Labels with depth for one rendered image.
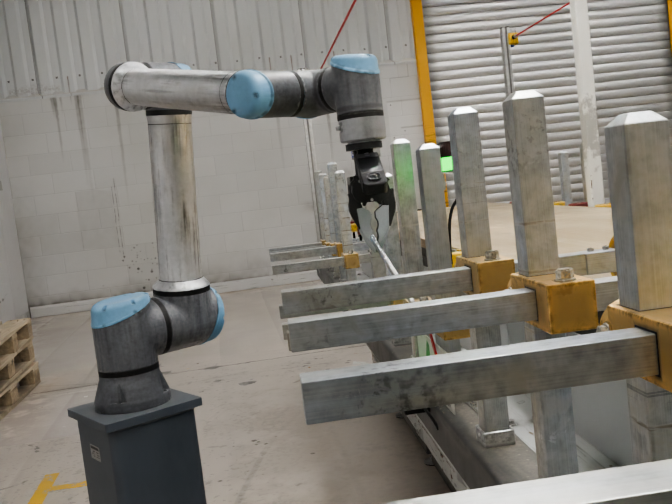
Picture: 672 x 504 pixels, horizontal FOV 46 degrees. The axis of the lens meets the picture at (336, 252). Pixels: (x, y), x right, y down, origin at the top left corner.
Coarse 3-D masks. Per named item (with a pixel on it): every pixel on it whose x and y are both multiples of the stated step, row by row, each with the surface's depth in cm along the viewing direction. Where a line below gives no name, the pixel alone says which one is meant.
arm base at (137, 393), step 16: (144, 368) 196; (112, 384) 195; (128, 384) 194; (144, 384) 196; (160, 384) 199; (96, 400) 197; (112, 400) 194; (128, 400) 193; (144, 400) 194; (160, 400) 197
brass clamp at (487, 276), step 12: (456, 264) 114; (468, 264) 107; (480, 264) 103; (492, 264) 103; (504, 264) 103; (480, 276) 103; (492, 276) 103; (504, 276) 103; (480, 288) 103; (492, 288) 103; (504, 288) 103
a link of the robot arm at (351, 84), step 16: (336, 64) 150; (352, 64) 148; (368, 64) 149; (336, 80) 150; (352, 80) 149; (368, 80) 149; (336, 96) 152; (352, 96) 149; (368, 96) 149; (352, 112) 149; (368, 112) 149
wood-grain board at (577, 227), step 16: (448, 208) 411; (496, 208) 357; (560, 208) 305; (576, 208) 294; (592, 208) 284; (608, 208) 274; (496, 224) 261; (512, 224) 253; (560, 224) 232; (576, 224) 225; (592, 224) 219; (608, 224) 214; (496, 240) 205; (512, 240) 200; (560, 240) 187; (576, 240) 183; (592, 240) 179; (608, 240) 175; (512, 256) 166
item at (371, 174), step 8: (376, 152) 152; (360, 160) 150; (368, 160) 149; (376, 160) 149; (360, 168) 147; (368, 168) 147; (376, 168) 147; (360, 176) 146; (368, 176) 144; (376, 176) 144; (384, 176) 145; (368, 184) 143; (376, 184) 143; (384, 184) 143; (368, 192) 144; (376, 192) 144; (384, 192) 144
